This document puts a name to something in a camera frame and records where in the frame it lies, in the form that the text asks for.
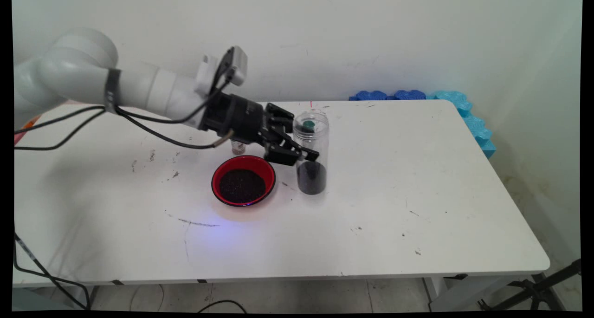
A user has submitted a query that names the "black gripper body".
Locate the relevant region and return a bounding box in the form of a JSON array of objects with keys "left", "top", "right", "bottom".
[{"left": 223, "top": 94, "right": 279, "bottom": 145}]

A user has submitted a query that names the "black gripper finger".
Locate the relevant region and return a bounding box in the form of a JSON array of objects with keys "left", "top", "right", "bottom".
[
  {"left": 265, "top": 103, "right": 296, "bottom": 124},
  {"left": 264, "top": 130, "right": 320, "bottom": 166}
]

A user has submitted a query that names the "clear jar with black seeds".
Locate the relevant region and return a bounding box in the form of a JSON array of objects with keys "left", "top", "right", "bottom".
[{"left": 292, "top": 110, "right": 329, "bottom": 195}]

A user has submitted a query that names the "red bowl with black seeds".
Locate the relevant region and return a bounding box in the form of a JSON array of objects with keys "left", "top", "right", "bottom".
[{"left": 211, "top": 156, "right": 277, "bottom": 208}]

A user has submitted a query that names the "light blue foam mat piece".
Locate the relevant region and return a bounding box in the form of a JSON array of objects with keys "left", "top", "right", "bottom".
[{"left": 427, "top": 91, "right": 496, "bottom": 159}]

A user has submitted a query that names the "white table leg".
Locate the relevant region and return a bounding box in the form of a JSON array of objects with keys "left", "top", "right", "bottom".
[{"left": 423, "top": 275, "right": 516, "bottom": 312}]

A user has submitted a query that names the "black tripod stand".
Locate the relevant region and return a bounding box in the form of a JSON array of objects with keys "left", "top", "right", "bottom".
[{"left": 478, "top": 259, "right": 581, "bottom": 312}]

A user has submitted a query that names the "black wrist mount bracket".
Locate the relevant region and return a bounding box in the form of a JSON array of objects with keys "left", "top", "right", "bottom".
[{"left": 200, "top": 93, "right": 228, "bottom": 132}]

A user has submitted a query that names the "black camera cable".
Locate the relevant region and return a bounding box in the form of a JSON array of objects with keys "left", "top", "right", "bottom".
[{"left": 14, "top": 65, "right": 233, "bottom": 134}]

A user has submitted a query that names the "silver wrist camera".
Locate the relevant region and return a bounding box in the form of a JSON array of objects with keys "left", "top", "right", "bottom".
[{"left": 195, "top": 46, "right": 248, "bottom": 96}]

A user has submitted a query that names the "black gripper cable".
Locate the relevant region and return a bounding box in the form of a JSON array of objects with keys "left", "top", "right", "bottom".
[{"left": 14, "top": 107, "right": 235, "bottom": 151}]

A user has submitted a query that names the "black velcro strap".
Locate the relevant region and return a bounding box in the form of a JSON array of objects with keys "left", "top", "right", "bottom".
[{"left": 104, "top": 68, "right": 123, "bottom": 114}]

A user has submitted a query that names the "black floor cable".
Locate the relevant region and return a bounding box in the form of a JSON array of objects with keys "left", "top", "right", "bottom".
[{"left": 197, "top": 300, "right": 247, "bottom": 313}]

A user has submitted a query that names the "black loose hanging cable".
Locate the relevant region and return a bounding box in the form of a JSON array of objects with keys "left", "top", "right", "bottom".
[{"left": 13, "top": 224, "right": 92, "bottom": 310}]

